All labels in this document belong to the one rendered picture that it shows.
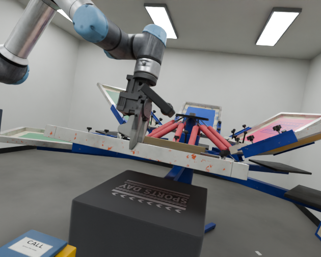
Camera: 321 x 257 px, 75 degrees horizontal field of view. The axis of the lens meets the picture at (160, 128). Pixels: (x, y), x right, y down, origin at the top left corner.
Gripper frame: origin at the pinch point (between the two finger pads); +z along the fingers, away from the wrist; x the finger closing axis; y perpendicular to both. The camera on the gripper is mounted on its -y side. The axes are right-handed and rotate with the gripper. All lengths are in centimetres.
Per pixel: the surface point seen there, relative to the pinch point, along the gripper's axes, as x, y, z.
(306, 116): -188, -114, -73
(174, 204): -27.5, -10.7, 18.2
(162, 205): -23.8, -6.7, 18.9
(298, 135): -67, -64, -25
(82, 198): -12.9, 19.3, 21.2
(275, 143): -72, -55, -19
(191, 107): -252, 15, -79
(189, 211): -25.3, -16.9, 18.6
